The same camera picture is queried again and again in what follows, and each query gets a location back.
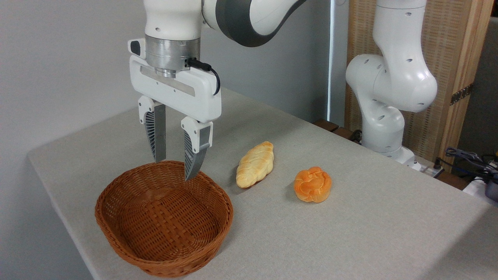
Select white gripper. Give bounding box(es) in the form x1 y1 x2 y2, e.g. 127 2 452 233
129 54 223 182

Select long pale braided bread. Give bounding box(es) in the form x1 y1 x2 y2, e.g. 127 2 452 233
236 141 274 189

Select brown woven wicker basket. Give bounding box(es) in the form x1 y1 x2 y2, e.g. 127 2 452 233
95 160 234 278

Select round orange bread bun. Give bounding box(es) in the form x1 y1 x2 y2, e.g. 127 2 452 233
294 166 332 203

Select brown wooden slat bench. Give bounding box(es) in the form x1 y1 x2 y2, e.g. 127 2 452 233
313 119 363 144

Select black screen hinge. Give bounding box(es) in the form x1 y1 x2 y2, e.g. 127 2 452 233
450 83 474 106

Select wooden rattan folding screen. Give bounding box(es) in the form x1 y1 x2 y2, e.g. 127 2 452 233
344 0 494 174

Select dark blue plastic device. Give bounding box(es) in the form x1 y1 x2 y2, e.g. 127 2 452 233
485 180 498 202

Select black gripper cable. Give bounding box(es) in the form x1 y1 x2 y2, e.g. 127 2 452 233
187 58 221 96

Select white vertical wall trim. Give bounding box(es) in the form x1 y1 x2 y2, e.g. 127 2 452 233
328 0 336 122

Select bundle of dark cables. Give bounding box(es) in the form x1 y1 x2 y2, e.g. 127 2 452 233
445 147 498 180

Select white box under cables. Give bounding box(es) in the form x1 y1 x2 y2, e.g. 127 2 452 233
462 176 498 207

